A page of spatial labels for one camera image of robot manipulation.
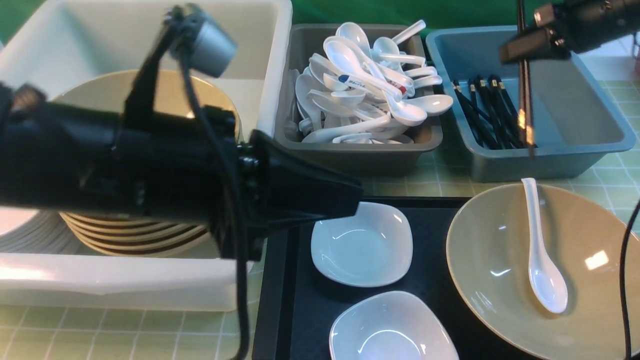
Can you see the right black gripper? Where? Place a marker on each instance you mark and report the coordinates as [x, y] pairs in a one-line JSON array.
[[559, 29]]

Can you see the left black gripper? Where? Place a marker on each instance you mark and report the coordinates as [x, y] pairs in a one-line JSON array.
[[278, 190]]

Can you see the white square dish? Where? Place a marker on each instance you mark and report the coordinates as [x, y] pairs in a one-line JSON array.
[[373, 248], [393, 325]]

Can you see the white square dish front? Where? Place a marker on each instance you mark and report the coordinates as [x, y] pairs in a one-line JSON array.
[[393, 325]]

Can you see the tan noodle bowl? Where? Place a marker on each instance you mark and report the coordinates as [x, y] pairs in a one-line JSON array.
[[487, 250]]

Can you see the white soup spoon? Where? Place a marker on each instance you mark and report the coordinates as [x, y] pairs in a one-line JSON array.
[[546, 280]]

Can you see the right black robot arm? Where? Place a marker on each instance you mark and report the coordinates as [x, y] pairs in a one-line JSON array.
[[630, 18]]

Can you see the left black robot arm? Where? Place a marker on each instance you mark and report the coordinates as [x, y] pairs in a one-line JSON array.
[[170, 168]]

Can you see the stack of tan bowls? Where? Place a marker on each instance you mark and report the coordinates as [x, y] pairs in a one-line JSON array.
[[121, 236]]

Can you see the blue chopstick bin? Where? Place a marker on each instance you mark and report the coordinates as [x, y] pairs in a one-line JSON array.
[[575, 122]]

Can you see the bundle of black chopsticks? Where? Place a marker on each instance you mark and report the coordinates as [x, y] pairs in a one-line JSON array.
[[490, 113]]

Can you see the grey spoon bin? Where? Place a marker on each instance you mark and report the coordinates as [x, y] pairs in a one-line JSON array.
[[362, 160]]

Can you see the black serving tray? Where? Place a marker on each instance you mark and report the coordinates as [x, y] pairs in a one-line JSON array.
[[298, 305]]

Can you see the green backdrop cloth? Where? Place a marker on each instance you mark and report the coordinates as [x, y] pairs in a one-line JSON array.
[[436, 13]]

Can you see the pile of white spoons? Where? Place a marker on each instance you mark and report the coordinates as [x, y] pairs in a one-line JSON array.
[[363, 92]]

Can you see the stack of white dishes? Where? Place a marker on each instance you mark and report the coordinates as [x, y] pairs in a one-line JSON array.
[[36, 232]]

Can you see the large white plastic tub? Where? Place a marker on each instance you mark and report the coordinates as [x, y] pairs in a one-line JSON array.
[[68, 42]]

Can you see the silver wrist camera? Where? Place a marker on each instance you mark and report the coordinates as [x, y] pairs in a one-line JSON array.
[[201, 42]]

